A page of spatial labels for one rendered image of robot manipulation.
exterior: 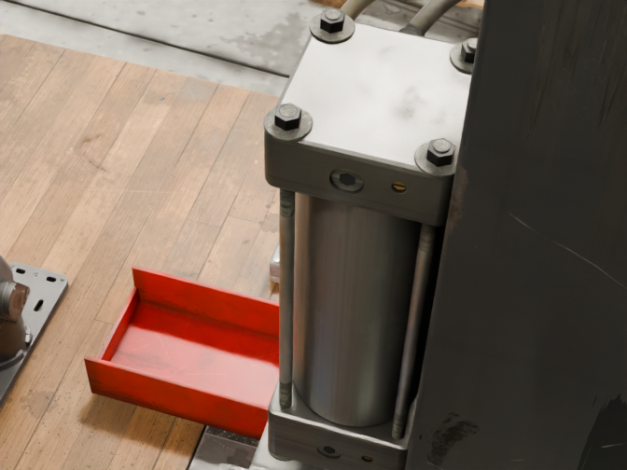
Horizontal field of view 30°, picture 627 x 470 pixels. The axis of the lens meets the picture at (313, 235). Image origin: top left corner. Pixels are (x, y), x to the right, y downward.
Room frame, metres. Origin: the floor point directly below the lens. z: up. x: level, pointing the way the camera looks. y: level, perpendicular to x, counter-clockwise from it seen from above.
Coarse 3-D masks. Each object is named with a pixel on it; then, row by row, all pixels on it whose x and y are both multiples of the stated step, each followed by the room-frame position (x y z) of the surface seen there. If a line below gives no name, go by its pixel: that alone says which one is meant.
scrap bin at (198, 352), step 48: (144, 288) 0.72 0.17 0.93; (192, 288) 0.71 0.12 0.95; (144, 336) 0.68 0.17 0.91; (192, 336) 0.68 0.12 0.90; (240, 336) 0.68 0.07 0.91; (96, 384) 0.61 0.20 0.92; (144, 384) 0.60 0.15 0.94; (192, 384) 0.62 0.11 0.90; (240, 384) 0.63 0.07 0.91; (240, 432) 0.57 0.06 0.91
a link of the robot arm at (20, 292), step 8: (8, 280) 0.65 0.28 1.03; (0, 288) 0.63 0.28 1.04; (8, 288) 0.64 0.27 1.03; (16, 288) 0.64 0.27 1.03; (24, 288) 0.66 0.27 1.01; (0, 296) 0.63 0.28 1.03; (8, 296) 0.63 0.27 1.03; (16, 296) 0.64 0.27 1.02; (24, 296) 0.66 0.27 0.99; (0, 304) 0.62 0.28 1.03; (8, 304) 0.62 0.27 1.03; (16, 304) 0.63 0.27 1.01; (24, 304) 0.66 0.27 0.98; (0, 312) 0.62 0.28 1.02; (8, 312) 0.62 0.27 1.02; (16, 312) 0.63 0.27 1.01; (8, 320) 0.64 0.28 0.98; (16, 320) 0.64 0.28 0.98
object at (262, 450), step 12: (264, 432) 0.41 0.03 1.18; (264, 444) 0.40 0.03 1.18; (264, 456) 0.39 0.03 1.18; (252, 468) 0.38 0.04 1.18; (264, 468) 0.38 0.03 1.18; (276, 468) 0.38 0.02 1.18; (288, 468) 0.38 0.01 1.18; (300, 468) 0.38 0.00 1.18; (312, 468) 0.38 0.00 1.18; (324, 468) 0.38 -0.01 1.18
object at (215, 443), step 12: (204, 432) 0.57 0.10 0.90; (216, 432) 0.57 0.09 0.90; (228, 432) 0.58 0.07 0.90; (204, 444) 0.56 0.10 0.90; (216, 444) 0.56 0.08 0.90; (228, 444) 0.56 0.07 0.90; (240, 444) 0.56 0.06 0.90; (252, 444) 0.56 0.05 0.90; (204, 456) 0.55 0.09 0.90; (216, 456) 0.55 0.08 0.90; (228, 456) 0.55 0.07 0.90; (240, 456) 0.55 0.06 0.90; (252, 456) 0.55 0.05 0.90; (192, 468) 0.54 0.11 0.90; (204, 468) 0.54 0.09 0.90; (216, 468) 0.54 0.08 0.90
